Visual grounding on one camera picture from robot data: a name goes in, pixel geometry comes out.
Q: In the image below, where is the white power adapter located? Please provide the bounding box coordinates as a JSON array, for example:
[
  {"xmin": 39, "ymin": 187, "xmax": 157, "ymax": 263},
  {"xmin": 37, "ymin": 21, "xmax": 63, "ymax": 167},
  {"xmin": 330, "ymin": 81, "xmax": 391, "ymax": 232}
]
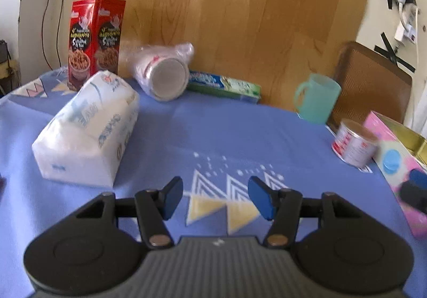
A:
[{"xmin": 394, "ymin": 6, "xmax": 421, "ymax": 45}]

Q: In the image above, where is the dark grey box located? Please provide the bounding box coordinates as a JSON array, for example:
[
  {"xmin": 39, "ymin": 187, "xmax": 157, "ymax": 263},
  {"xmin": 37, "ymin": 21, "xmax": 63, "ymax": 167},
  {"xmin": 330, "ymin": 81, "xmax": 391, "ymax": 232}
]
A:
[{"xmin": 0, "ymin": 39, "xmax": 10, "ymax": 65}]

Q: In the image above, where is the blue patterned tablecloth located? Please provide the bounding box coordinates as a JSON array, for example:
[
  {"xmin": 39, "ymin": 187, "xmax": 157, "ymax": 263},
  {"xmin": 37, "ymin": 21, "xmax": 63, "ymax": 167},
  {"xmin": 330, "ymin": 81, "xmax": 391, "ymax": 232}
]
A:
[{"xmin": 0, "ymin": 66, "xmax": 427, "ymax": 298}]

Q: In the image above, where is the pink tin box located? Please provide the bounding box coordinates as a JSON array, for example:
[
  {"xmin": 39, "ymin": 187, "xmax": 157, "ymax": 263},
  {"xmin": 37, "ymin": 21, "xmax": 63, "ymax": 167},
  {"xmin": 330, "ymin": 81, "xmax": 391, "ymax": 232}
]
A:
[{"xmin": 363, "ymin": 111, "xmax": 427, "ymax": 240}]

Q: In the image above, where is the paper cup stack in plastic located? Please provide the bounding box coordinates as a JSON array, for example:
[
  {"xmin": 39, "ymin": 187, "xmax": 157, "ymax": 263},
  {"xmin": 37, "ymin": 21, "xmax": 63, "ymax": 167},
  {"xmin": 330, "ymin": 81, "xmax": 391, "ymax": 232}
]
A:
[{"xmin": 128, "ymin": 42, "xmax": 195, "ymax": 102}]

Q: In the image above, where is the brown chair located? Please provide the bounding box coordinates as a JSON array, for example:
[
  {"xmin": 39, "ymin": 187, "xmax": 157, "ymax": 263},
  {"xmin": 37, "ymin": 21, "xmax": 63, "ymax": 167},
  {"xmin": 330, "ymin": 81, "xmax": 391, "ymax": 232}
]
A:
[{"xmin": 329, "ymin": 41, "xmax": 413, "ymax": 132}]

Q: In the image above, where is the small metal can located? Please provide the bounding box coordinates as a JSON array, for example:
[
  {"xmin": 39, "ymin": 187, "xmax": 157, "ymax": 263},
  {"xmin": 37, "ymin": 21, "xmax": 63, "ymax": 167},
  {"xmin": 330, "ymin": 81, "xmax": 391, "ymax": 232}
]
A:
[{"xmin": 331, "ymin": 119, "xmax": 379, "ymax": 168}]

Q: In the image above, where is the red snack box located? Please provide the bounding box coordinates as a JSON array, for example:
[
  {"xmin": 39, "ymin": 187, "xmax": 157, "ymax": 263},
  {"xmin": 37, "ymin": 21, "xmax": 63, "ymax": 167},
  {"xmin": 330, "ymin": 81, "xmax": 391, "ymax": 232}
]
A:
[{"xmin": 68, "ymin": 0, "xmax": 126, "ymax": 91}]

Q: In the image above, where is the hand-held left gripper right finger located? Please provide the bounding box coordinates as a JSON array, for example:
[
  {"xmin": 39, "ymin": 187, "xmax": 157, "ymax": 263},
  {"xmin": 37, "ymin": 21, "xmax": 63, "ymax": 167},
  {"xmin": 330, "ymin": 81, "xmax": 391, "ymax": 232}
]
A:
[{"xmin": 247, "ymin": 175, "xmax": 362, "ymax": 248}]

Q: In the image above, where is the blue green toothpaste box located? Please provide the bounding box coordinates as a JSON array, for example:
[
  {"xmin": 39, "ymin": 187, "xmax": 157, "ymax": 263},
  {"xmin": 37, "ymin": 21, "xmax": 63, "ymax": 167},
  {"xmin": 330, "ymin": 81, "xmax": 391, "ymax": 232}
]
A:
[{"xmin": 186, "ymin": 71, "xmax": 262, "ymax": 104}]

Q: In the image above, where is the green plastic mug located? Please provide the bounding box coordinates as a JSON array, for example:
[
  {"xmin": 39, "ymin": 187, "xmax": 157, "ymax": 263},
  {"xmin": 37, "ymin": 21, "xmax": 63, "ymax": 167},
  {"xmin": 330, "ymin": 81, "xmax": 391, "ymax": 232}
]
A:
[{"xmin": 294, "ymin": 73, "xmax": 342, "ymax": 125}]

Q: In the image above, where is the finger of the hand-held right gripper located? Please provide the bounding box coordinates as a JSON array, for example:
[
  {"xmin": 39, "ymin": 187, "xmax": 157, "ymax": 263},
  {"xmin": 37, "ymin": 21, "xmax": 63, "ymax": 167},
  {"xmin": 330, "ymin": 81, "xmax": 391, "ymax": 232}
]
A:
[{"xmin": 398, "ymin": 168, "xmax": 427, "ymax": 215}]

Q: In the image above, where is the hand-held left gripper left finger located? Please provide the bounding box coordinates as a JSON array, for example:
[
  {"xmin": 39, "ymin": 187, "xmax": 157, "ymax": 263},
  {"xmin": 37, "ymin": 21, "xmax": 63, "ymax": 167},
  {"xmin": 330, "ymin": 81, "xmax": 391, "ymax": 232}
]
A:
[{"xmin": 76, "ymin": 176, "xmax": 184, "ymax": 249}]

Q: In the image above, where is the black cable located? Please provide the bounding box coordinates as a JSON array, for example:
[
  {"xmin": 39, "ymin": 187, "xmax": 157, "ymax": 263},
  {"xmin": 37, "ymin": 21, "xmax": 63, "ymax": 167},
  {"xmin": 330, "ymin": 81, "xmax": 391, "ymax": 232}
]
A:
[{"xmin": 41, "ymin": 0, "xmax": 65, "ymax": 72}]

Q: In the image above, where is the white tissue pack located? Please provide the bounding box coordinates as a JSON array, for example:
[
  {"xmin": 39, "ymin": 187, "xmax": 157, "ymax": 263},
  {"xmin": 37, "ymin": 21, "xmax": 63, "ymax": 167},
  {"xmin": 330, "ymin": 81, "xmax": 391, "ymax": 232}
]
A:
[{"xmin": 31, "ymin": 70, "xmax": 140, "ymax": 188}]

